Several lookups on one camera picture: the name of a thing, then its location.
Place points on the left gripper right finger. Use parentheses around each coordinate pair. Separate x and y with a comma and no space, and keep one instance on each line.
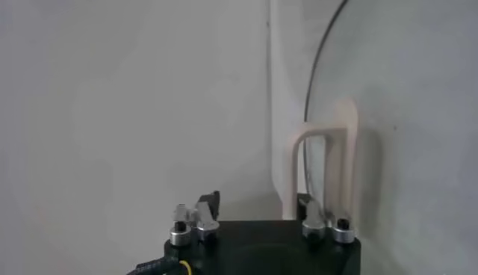
(313,220)

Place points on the glass pot lid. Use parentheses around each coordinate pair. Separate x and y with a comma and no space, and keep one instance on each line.
(411,112)

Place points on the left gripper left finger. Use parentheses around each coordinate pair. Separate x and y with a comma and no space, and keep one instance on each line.
(205,218)

